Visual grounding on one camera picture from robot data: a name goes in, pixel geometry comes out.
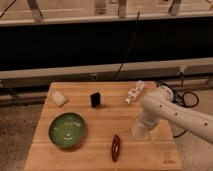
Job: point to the dark red oblong object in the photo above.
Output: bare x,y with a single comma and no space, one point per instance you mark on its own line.
115,148

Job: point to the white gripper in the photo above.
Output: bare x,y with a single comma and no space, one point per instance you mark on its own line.
142,129

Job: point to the black eraser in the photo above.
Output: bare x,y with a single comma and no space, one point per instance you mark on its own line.
95,99

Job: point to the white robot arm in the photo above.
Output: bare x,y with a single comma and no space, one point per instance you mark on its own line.
158,104

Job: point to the green ceramic bowl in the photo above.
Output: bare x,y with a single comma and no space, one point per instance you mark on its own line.
67,130

